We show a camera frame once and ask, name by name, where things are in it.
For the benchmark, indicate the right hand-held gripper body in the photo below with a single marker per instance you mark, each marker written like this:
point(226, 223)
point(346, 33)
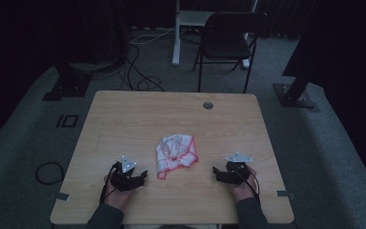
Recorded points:
point(236, 173)

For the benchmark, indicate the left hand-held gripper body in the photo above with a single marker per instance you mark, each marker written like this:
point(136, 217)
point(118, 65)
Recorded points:
point(124, 181)

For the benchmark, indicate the white cloth with red grid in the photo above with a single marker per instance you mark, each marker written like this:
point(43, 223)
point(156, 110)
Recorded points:
point(176, 152)

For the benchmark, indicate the person's left hand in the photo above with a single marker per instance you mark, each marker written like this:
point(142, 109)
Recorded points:
point(114, 197)

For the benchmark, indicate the person's right hand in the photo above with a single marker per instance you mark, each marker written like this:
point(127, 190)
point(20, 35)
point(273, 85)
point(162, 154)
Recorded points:
point(246, 191)

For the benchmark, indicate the grey tape strip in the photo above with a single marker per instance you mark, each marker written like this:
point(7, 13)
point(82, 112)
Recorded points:
point(285, 194)
point(63, 196)

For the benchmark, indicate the round grey table grommet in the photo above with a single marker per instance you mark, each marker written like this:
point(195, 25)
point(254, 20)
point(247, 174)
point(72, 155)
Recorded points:
point(208, 105)

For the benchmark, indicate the black tape floor marks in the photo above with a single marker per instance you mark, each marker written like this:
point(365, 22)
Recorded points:
point(67, 121)

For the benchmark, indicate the slanted black stand with base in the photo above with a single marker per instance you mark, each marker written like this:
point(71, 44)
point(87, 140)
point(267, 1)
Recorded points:
point(294, 92)

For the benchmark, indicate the black stand with square base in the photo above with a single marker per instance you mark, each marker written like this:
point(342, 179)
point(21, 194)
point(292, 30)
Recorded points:
point(70, 86)

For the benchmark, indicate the round grey stand base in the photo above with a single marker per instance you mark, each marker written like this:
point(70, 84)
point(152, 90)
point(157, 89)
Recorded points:
point(90, 66)

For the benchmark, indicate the black folding chair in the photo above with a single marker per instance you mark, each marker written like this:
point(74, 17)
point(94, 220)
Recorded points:
point(225, 41)

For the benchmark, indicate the white desk frame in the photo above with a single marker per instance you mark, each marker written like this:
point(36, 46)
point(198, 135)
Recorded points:
point(176, 38)

